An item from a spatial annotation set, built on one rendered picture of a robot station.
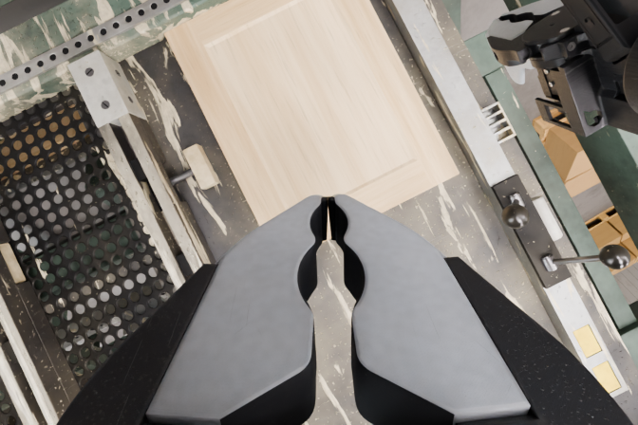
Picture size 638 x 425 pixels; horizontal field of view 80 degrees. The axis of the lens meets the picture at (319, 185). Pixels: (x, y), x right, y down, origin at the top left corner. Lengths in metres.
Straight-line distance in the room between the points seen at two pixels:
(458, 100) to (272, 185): 0.37
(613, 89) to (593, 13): 0.06
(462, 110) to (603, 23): 0.47
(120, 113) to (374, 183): 0.47
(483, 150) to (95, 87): 0.69
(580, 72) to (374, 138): 0.45
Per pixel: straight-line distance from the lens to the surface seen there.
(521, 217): 0.64
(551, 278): 0.79
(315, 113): 0.73
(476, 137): 0.75
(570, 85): 0.34
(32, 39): 0.91
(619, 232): 6.65
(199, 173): 0.73
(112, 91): 0.78
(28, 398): 0.90
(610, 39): 0.31
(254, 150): 0.73
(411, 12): 0.78
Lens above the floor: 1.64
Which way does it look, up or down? 38 degrees down
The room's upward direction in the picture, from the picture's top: 153 degrees clockwise
